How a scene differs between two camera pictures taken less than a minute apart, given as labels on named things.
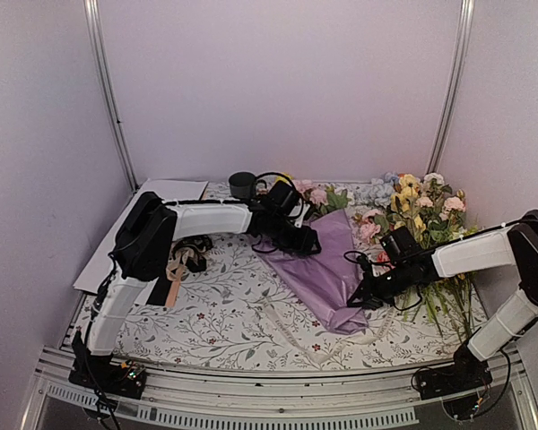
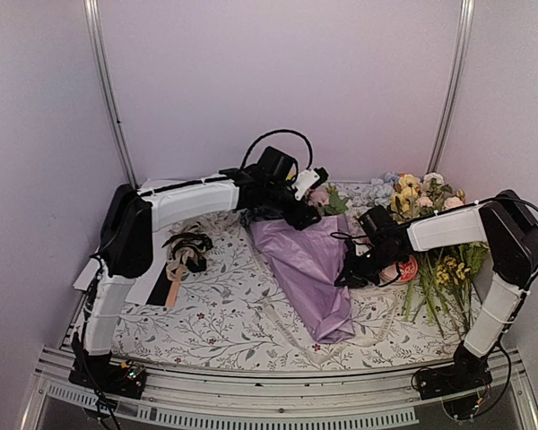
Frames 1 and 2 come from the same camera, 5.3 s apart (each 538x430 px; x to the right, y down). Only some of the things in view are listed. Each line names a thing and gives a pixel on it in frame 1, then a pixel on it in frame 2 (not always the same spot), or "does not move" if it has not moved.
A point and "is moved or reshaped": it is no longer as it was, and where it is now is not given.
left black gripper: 303,243 to 300,218
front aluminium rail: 276,398 does not move
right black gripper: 361,292 to 352,276
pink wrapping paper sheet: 325,279 is moved or reshaped
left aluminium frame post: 94,36 does not move
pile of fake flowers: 426,205 does not move
